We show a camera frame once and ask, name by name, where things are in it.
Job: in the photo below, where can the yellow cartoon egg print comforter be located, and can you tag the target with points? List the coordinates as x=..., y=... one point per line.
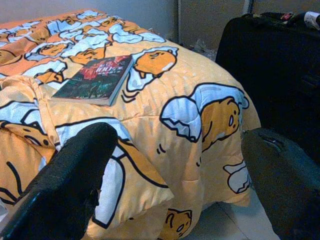
x=160, y=130

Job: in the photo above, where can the small red and white tag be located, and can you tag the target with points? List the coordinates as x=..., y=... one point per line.
x=286, y=16

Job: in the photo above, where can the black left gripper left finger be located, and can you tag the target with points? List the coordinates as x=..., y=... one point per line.
x=62, y=180

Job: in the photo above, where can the white crumpled printed item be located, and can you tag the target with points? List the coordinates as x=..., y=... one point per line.
x=312, y=20

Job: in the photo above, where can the grey vertical door frame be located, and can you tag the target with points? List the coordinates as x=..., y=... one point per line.
x=177, y=20

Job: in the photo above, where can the black fabric suitcase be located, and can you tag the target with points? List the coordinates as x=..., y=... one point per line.
x=270, y=75

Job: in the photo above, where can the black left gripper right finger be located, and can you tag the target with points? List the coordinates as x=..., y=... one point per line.
x=287, y=185

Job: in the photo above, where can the dark floral cover paperback book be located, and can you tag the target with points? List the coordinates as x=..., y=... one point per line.
x=95, y=80

